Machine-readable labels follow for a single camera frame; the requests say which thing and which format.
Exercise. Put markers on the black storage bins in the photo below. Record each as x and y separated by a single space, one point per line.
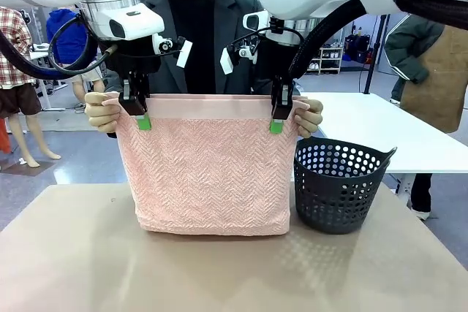
360 49

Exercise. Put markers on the white table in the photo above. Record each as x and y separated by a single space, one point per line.
365 125

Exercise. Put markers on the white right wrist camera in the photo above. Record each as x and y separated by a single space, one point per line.
226 61

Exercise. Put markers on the person in brown apron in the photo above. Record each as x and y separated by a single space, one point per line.
431 82

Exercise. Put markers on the white shoe shelf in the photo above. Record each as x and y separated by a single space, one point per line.
327 60

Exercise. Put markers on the person in dark grey jacket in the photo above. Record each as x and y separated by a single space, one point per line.
199 34

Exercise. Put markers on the dark grey perforated basket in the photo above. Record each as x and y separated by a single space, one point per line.
329 202

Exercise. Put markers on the black stand pole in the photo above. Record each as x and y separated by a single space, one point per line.
373 56

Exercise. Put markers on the person's right hand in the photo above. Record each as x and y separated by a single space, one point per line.
100 113

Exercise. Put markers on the person's left hand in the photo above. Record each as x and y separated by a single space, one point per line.
311 118

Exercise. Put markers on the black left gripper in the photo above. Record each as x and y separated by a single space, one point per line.
133 58

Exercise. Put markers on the mannequin with plaid shirt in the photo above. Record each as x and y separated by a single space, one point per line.
16 71

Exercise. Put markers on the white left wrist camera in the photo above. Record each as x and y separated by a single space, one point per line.
184 54

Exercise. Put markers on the white desk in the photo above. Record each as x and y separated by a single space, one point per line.
45 71

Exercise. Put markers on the brown mannequin base plate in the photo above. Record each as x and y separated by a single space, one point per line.
27 167

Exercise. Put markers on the pink herringbone towel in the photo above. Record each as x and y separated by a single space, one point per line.
208 166

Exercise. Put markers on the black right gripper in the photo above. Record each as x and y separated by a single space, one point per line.
279 61

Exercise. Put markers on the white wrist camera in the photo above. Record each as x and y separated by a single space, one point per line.
184 54
226 61

